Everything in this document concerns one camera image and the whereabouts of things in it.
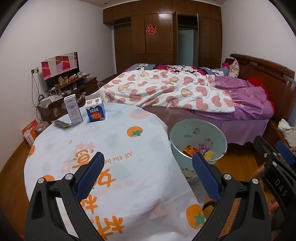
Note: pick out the black television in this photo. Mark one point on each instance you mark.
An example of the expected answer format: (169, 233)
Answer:
(53, 82)

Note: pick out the silver orange snack wrapper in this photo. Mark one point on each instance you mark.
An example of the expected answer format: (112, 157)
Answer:
(188, 149)

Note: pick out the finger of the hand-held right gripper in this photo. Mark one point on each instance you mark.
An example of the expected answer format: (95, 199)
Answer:
(286, 151)
(263, 148)

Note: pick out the purple snack wrapper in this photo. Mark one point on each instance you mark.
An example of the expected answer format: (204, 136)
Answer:
(204, 147)

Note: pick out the red paper decoration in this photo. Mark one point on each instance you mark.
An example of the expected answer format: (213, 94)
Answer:
(151, 29)

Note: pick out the white grey tall box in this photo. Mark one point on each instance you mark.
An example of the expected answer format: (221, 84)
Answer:
(72, 112)

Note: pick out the light blue cartoon trash bin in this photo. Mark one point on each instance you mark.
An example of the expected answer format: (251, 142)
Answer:
(189, 132)

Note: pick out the purple quilt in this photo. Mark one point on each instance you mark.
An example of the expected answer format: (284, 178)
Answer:
(249, 95)

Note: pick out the patchwork cloth cover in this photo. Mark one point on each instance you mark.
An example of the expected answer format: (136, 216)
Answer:
(57, 66)

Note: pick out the yellow sponge cake piece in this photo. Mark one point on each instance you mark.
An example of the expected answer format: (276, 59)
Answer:
(211, 155)

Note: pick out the purple bed sheet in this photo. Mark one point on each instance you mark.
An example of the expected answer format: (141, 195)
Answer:
(219, 125)

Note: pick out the blue milk carton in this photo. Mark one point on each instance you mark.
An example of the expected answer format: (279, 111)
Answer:
(94, 110)

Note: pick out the floral pillow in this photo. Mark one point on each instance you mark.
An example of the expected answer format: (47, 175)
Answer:
(233, 67)

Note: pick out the black white patterned blanket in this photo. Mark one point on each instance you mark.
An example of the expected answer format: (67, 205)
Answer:
(161, 67)

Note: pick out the white plastic bag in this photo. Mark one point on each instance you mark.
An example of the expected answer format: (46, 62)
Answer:
(285, 129)

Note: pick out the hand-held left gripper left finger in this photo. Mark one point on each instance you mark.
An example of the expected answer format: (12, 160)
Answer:
(90, 178)

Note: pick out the wall socket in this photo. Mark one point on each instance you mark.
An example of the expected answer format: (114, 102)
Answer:
(35, 70)

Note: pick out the wooden nightstand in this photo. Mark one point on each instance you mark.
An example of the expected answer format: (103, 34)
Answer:
(275, 132)

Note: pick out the red fuzzy blanket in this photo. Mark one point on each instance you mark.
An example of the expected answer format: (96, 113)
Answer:
(256, 82)

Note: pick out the pink heart print quilt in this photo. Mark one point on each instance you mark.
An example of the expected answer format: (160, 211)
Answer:
(166, 90)

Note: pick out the small green sachet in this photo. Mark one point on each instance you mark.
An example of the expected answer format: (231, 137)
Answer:
(61, 124)

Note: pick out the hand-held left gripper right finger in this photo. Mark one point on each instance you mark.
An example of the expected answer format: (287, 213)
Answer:
(205, 176)

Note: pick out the brown wooden wardrobe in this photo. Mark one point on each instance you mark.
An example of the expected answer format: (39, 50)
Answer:
(161, 34)

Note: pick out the cardboard box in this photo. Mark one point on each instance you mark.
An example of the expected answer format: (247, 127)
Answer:
(46, 102)

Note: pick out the fruit print tablecloth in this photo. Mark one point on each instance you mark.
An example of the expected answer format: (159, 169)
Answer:
(115, 150)

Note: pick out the dark wooden tv cabinet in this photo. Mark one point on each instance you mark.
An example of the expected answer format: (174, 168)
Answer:
(76, 90)

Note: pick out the row of small ornaments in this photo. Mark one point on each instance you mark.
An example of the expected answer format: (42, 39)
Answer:
(69, 78)

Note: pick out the red white carton box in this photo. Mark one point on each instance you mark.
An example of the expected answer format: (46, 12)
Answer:
(30, 132)

